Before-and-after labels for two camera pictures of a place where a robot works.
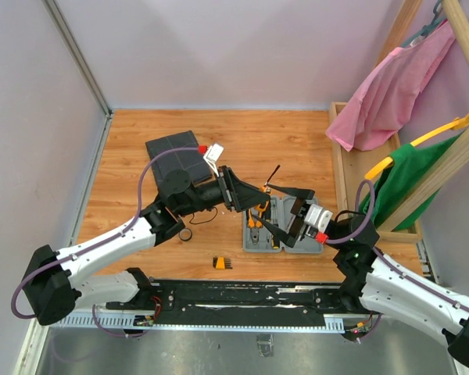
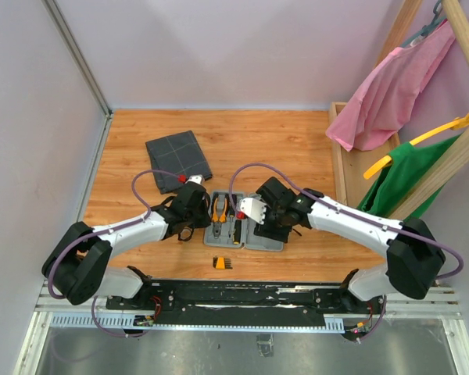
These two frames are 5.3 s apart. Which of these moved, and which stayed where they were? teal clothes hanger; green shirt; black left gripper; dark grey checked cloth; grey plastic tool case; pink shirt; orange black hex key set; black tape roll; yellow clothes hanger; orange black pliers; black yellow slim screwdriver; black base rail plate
Moved: black yellow slim screwdriver; black left gripper; orange black pliers; grey plastic tool case
Stayed: pink shirt; yellow clothes hanger; black base rail plate; black tape roll; orange black hex key set; dark grey checked cloth; teal clothes hanger; green shirt
